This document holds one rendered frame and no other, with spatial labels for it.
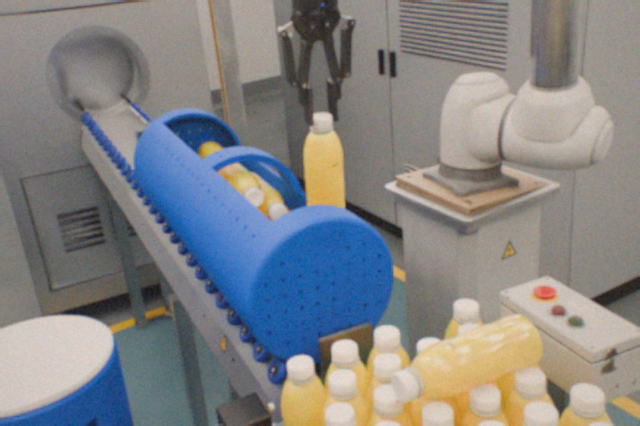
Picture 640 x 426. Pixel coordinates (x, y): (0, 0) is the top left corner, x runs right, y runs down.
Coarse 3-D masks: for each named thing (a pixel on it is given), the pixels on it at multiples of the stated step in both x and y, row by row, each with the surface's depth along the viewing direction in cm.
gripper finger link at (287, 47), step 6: (276, 30) 120; (282, 30) 119; (282, 36) 119; (288, 36) 119; (282, 42) 121; (288, 42) 120; (282, 48) 122; (288, 48) 120; (288, 54) 121; (288, 60) 121; (294, 60) 122; (288, 66) 122; (294, 66) 122; (288, 72) 123; (294, 72) 123; (294, 78) 123; (294, 84) 123
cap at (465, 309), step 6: (456, 300) 120; (462, 300) 120; (468, 300) 119; (456, 306) 118; (462, 306) 118; (468, 306) 118; (474, 306) 118; (456, 312) 118; (462, 312) 117; (468, 312) 117; (474, 312) 117; (462, 318) 117; (468, 318) 117; (474, 318) 118
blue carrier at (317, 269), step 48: (144, 144) 189; (192, 144) 200; (240, 144) 200; (192, 192) 154; (288, 192) 173; (192, 240) 151; (240, 240) 130; (288, 240) 122; (336, 240) 126; (384, 240) 131; (240, 288) 126; (288, 288) 125; (336, 288) 129; (384, 288) 134; (288, 336) 128
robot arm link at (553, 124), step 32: (544, 0) 153; (576, 0) 153; (544, 32) 157; (576, 32) 157; (544, 64) 160; (576, 64) 161; (544, 96) 163; (576, 96) 162; (512, 128) 171; (544, 128) 165; (576, 128) 163; (608, 128) 165; (512, 160) 176; (544, 160) 170; (576, 160) 166
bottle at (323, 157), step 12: (312, 132) 131; (324, 132) 129; (312, 144) 130; (324, 144) 129; (336, 144) 130; (312, 156) 130; (324, 156) 130; (336, 156) 130; (312, 168) 131; (324, 168) 131; (336, 168) 131; (312, 180) 132; (324, 180) 132; (336, 180) 132; (312, 192) 134; (324, 192) 133; (336, 192) 134; (312, 204) 135; (336, 204) 135
